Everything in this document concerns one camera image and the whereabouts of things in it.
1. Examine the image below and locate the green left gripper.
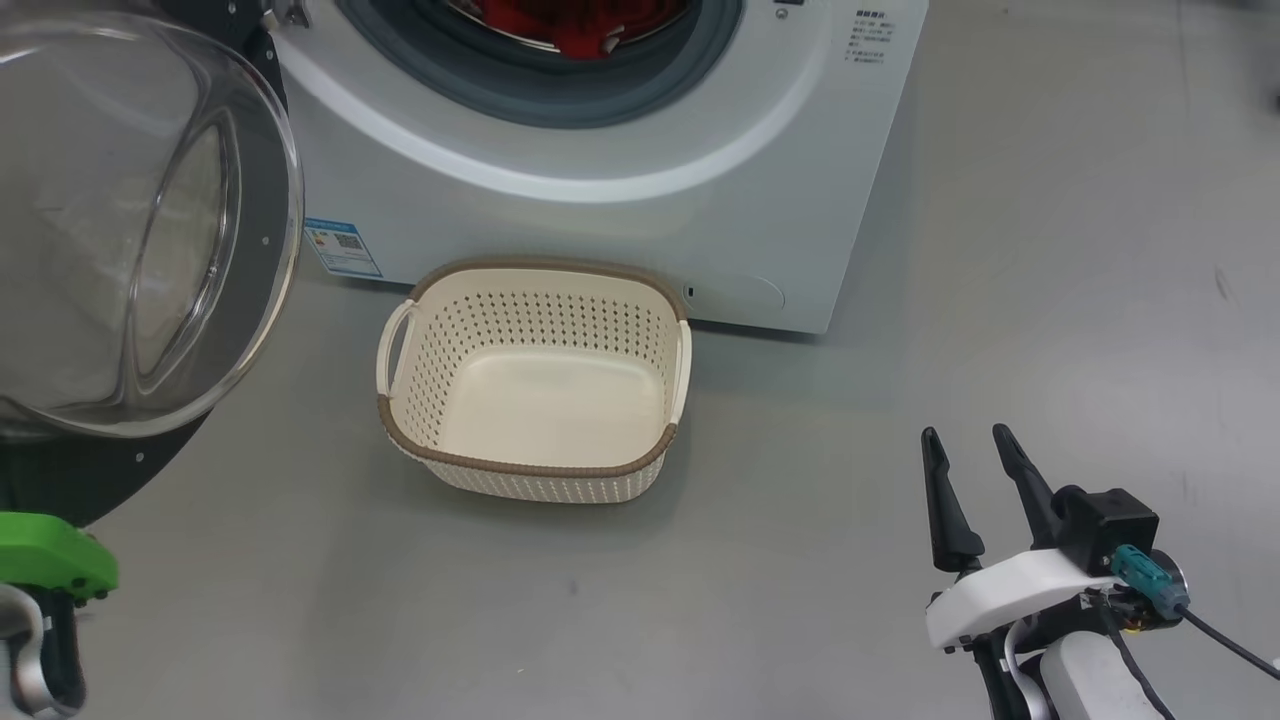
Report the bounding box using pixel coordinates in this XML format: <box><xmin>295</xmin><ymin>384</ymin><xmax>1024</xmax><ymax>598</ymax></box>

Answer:
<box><xmin>0</xmin><ymin>512</ymin><xmax>119</xmax><ymax>604</ymax></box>

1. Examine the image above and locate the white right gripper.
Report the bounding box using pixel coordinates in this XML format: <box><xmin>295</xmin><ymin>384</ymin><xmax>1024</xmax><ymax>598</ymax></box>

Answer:
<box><xmin>920</xmin><ymin>424</ymin><xmax>1121</xmax><ymax>651</ymax></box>

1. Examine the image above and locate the dark round washing machine door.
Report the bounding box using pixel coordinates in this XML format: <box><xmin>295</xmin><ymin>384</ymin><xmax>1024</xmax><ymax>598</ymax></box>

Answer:
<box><xmin>0</xmin><ymin>0</ymin><xmax>306</xmax><ymax>528</ymax></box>

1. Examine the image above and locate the red and white garment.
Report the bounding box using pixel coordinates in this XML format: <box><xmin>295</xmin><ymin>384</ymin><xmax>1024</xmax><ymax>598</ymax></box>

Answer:
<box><xmin>455</xmin><ymin>0</ymin><xmax>691</xmax><ymax>61</ymax></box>

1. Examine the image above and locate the cream perforated laundry basket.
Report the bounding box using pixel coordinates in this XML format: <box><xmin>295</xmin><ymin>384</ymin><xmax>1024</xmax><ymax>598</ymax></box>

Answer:
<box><xmin>375</xmin><ymin>257</ymin><xmax>693</xmax><ymax>504</ymax></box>

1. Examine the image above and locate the white front-load washing machine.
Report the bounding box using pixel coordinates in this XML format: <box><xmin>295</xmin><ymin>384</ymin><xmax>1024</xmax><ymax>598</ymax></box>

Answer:
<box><xmin>265</xmin><ymin>0</ymin><xmax>931</xmax><ymax>336</ymax></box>

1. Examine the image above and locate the grey rubber door gasket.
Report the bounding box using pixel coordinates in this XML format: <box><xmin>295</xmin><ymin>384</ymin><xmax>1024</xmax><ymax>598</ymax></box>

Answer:
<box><xmin>335</xmin><ymin>0</ymin><xmax>746</xmax><ymax>129</ymax></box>

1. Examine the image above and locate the blue energy label sticker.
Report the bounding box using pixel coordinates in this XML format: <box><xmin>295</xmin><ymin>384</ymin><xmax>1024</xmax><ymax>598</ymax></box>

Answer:
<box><xmin>303</xmin><ymin>220</ymin><xmax>384</xmax><ymax>279</ymax></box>

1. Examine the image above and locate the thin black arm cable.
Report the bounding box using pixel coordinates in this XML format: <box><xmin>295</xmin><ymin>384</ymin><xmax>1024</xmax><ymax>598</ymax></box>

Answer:
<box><xmin>1095</xmin><ymin>595</ymin><xmax>1176</xmax><ymax>720</ymax></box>

